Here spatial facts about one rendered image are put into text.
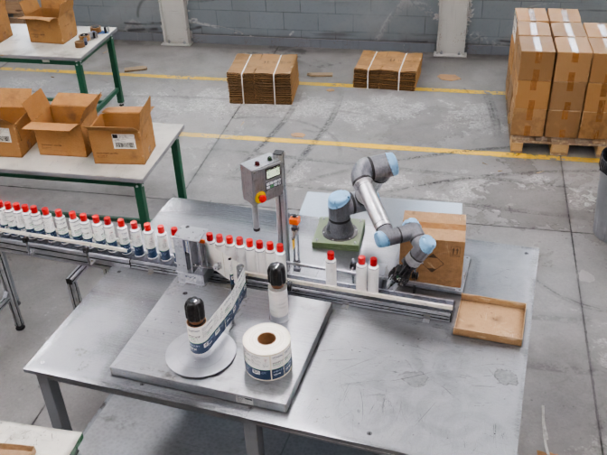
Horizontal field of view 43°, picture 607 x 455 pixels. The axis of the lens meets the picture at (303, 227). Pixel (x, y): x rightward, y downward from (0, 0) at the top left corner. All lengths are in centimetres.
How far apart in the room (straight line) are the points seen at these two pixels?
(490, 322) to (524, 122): 338
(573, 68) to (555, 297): 216
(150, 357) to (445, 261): 143
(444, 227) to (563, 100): 318
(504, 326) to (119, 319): 179
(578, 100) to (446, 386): 389
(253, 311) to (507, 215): 287
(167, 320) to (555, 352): 235
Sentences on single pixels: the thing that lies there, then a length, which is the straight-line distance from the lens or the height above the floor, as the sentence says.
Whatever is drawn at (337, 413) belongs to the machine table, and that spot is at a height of 83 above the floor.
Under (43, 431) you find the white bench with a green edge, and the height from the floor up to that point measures 80.
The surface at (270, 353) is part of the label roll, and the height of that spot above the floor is 102.
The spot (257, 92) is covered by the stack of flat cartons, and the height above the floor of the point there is 12.
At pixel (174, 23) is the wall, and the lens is 943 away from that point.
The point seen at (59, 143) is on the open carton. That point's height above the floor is 87.
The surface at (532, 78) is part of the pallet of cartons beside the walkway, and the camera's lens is 661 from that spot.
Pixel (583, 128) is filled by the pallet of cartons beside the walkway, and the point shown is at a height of 24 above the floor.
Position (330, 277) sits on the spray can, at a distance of 363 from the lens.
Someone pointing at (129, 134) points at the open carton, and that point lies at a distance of 503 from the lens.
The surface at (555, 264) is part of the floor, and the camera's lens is 550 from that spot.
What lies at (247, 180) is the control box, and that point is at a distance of 353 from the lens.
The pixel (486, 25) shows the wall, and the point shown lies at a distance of 883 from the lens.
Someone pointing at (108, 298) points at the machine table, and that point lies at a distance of 389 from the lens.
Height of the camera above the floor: 316
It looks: 34 degrees down
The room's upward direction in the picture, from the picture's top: 2 degrees counter-clockwise
